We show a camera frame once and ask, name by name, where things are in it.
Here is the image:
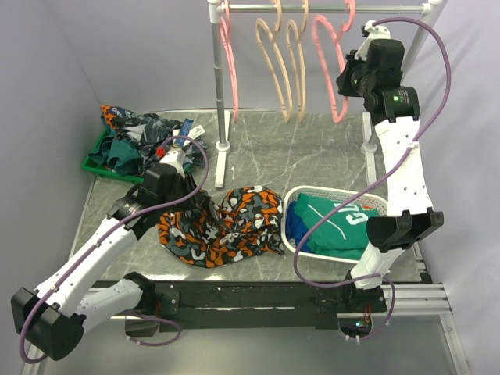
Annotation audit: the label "orange camouflage shorts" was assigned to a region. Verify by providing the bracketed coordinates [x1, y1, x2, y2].
[157, 185, 284, 269]

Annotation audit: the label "pink hanger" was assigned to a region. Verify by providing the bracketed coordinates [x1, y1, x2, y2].
[312, 0, 356, 123]
[220, 1, 239, 123]

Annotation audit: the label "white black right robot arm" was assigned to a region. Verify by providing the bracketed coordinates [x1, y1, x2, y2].
[337, 38, 444, 312]

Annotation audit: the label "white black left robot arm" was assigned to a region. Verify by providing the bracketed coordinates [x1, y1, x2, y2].
[11, 163, 202, 364]

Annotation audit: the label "beige hanger right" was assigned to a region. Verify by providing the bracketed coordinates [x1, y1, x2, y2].
[286, 0, 309, 123]

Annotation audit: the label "beige hanger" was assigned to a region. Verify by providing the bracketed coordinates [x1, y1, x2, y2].
[255, 0, 293, 123]
[286, 0, 309, 123]

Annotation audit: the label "beige hanger left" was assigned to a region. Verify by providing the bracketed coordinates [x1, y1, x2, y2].
[255, 0, 293, 123]

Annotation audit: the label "teal garment in tray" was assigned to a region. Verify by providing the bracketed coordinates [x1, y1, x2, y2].
[88, 135, 142, 176]

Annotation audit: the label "dark patterned garment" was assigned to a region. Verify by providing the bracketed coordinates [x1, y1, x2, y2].
[101, 105, 183, 176]

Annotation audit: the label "blue white clothing tag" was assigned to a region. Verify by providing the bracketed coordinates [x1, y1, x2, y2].
[173, 118, 205, 147]

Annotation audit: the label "green plastic tray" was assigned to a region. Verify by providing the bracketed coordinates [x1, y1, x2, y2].
[82, 128, 143, 184]

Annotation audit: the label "blue garment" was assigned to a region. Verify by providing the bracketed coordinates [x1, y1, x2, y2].
[285, 212, 309, 247]

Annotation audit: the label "white plastic laundry basket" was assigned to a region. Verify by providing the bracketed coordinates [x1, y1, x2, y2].
[281, 185, 387, 264]

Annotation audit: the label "green jersey garment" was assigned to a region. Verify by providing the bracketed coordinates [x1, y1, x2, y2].
[287, 193, 379, 261]

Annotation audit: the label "silver white clothes rack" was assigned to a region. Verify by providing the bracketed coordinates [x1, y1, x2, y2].
[207, 0, 446, 189]

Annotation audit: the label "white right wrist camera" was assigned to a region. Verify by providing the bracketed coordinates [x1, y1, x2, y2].
[355, 20, 391, 61]

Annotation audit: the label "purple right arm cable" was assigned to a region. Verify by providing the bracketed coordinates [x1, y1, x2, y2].
[292, 17, 452, 341]

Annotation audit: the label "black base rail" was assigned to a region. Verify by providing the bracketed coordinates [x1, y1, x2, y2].
[89, 279, 391, 333]

